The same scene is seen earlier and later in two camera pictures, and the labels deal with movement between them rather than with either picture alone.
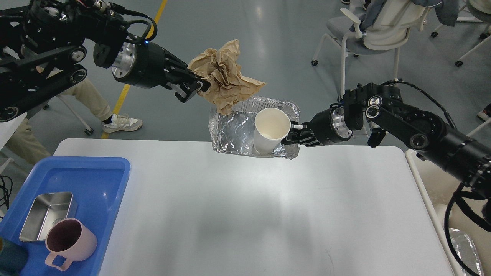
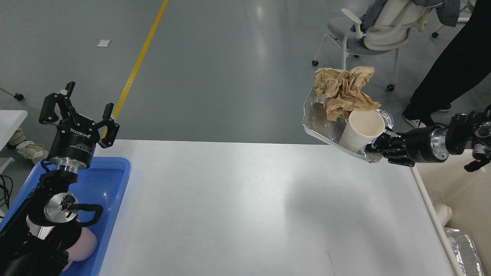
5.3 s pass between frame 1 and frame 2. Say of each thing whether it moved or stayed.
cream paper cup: moved
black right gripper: moved
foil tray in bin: stayed
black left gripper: moved
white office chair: stayed
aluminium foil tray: moved
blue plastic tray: stayed
